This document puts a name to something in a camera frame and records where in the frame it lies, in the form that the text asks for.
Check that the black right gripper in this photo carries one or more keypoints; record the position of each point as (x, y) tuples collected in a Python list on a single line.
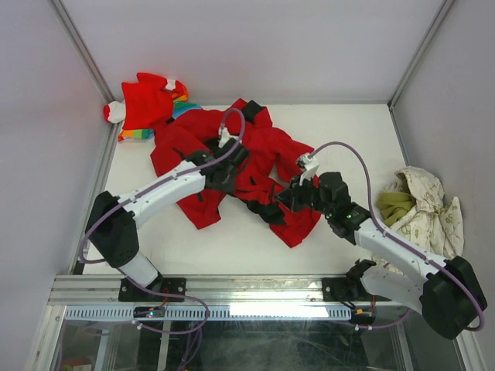
[(291, 196)]

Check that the grey aluminium corner post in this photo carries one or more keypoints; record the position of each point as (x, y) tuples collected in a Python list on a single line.
[(420, 52)]

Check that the grey left corner post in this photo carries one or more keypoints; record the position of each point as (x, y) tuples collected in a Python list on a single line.
[(81, 47)]

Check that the aluminium front rail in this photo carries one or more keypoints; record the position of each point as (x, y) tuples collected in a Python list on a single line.
[(207, 297)]

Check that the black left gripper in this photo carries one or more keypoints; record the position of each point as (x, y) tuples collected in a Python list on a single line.
[(228, 185)]

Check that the white star-patterned green-lined garment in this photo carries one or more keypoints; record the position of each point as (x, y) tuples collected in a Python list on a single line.
[(413, 206)]

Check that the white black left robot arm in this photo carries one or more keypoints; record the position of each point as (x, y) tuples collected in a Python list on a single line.
[(115, 220)]

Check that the red rainbow-sleeved garment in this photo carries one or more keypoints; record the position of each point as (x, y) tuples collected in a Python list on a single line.
[(147, 102)]

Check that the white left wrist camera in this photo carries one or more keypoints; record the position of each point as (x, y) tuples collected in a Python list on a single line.
[(224, 136)]

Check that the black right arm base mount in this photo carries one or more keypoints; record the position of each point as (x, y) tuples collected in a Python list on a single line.
[(347, 289)]

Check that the red zip jacket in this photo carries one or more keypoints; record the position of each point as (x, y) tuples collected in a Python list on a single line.
[(259, 179)]

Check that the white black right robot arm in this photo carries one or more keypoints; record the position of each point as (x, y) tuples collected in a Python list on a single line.
[(446, 293)]

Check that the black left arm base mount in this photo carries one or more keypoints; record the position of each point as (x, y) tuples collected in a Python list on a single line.
[(168, 289)]

